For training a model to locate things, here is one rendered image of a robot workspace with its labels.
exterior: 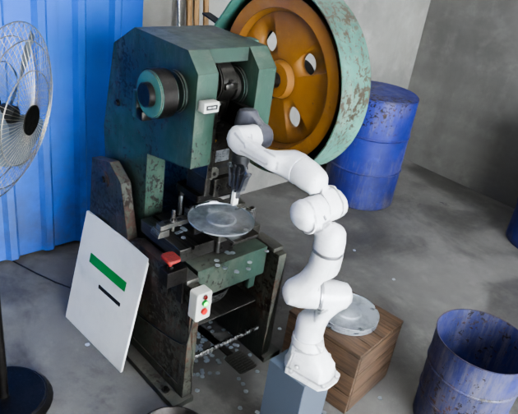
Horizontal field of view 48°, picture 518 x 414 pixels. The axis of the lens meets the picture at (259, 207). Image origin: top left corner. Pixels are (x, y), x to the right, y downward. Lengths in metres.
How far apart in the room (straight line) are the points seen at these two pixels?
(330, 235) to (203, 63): 0.77
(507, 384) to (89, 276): 1.93
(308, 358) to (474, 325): 1.00
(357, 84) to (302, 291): 0.85
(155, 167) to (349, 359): 1.19
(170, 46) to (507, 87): 3.54
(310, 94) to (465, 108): 3.09
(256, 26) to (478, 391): 1.82
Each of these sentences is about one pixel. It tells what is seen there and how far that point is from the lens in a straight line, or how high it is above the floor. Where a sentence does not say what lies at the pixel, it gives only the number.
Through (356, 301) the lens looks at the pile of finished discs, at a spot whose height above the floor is 0.38.
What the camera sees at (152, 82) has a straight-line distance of 2.15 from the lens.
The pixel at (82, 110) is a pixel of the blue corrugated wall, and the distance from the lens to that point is 3.37.
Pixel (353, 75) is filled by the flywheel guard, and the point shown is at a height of 1.46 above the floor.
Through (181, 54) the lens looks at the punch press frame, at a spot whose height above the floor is 1.47.
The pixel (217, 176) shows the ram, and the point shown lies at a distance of 2.41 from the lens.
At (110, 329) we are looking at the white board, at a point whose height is 0.15.
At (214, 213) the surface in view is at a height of 0.79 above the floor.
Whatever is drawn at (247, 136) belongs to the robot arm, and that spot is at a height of 1.26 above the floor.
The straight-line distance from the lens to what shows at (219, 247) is 2.48.
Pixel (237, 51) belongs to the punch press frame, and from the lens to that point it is 2.30.
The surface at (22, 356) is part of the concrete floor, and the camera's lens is 2.98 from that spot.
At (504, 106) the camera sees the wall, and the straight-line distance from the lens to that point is 5.28.
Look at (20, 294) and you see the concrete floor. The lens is 3.35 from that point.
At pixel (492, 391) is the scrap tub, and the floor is 0.38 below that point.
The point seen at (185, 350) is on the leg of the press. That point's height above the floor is 0.30.
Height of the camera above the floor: 1.99
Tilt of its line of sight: 27 degrees down
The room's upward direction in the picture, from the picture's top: 9 degrees clockwise
